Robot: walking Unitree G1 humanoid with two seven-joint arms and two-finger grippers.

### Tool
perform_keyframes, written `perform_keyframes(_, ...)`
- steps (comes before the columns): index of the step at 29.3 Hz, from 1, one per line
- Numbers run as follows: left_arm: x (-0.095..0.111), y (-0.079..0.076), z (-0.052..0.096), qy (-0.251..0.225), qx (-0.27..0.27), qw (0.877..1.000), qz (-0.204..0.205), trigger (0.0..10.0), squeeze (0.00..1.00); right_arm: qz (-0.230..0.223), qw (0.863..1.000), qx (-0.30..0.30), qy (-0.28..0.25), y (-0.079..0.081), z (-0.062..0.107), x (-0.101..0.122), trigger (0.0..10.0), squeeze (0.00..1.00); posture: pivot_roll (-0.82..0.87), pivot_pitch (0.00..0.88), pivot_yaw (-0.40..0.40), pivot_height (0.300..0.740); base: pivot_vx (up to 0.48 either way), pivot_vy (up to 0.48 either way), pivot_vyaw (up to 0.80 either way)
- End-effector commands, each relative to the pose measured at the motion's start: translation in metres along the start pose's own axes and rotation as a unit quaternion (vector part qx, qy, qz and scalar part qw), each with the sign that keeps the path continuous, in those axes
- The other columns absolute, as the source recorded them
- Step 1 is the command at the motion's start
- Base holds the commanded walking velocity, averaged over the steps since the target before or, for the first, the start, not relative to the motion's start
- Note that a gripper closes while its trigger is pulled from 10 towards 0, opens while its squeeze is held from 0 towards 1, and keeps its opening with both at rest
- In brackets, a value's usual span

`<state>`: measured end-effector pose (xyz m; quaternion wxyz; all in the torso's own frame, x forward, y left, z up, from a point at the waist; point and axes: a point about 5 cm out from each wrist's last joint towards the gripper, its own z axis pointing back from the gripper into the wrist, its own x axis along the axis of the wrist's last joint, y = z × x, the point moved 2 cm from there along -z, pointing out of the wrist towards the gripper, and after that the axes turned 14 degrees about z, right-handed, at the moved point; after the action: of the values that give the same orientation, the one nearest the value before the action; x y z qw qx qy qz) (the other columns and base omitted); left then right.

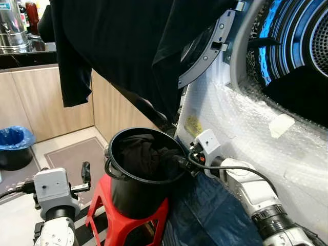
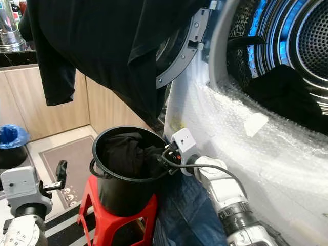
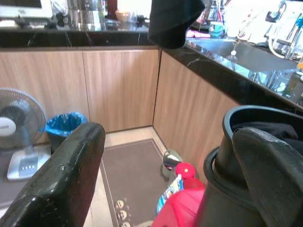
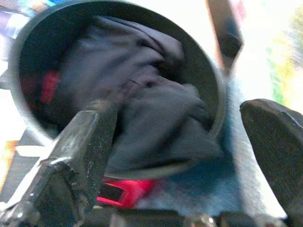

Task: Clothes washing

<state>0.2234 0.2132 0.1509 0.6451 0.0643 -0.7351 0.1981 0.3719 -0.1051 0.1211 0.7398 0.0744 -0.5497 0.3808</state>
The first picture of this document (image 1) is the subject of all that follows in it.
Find black clothes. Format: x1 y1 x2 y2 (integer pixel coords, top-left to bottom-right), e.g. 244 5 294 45
260 64 328 128
119 134 181 181

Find bubble-wrapped white washing machine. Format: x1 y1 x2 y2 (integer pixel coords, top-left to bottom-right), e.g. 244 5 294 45
173 0 328 246

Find black clothes in drum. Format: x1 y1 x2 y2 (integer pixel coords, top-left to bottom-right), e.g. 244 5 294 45
260 64 328 128

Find grey floor mat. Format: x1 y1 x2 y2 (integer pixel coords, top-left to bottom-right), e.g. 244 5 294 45
43 137 109 207

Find red plastic stool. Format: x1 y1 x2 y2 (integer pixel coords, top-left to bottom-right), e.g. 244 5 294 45
85 173 170 246

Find yellow washer sticker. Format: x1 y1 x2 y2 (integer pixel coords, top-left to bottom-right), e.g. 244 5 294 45
184 115 203 138

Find black white striped rug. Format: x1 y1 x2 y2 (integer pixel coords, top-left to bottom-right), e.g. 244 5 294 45
31 204 109 246

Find black plastic bucket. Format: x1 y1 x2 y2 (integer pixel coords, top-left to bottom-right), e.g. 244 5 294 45
104 127 188 220

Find light wooden cabinet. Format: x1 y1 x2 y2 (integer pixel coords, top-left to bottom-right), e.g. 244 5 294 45
0 64 157 145

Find bin with blue liner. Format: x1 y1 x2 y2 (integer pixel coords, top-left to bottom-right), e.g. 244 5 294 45
0 126 36 171

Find beige tape piece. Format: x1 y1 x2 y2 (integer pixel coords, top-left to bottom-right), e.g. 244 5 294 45
269 113 296 139

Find black counter top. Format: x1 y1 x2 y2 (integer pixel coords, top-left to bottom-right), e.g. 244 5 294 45
0 42 58 71

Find black hanging garment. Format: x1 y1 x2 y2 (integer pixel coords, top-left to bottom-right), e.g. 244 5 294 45
50 0 237 125

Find steel washer drum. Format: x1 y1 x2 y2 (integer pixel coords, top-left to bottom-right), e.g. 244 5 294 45
246 0 328 89

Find stainless steel pot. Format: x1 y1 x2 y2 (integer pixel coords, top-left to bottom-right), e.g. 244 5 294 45
0 0 32 53

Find red bottle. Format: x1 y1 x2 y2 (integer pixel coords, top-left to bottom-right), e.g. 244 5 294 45
25 0 41 36

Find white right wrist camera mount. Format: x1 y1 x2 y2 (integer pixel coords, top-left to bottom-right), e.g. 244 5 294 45
193 129 224 166

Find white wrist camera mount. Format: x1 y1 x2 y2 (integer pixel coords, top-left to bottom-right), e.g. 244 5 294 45
193 129 224 166
33 168 81 219

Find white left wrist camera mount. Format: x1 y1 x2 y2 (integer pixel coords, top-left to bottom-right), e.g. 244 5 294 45
33 168 81 219

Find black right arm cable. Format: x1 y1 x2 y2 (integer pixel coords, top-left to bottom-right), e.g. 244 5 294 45
176 153 278 196

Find grey washer door ring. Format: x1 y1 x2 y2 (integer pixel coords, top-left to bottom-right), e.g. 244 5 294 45
177 0 248 89

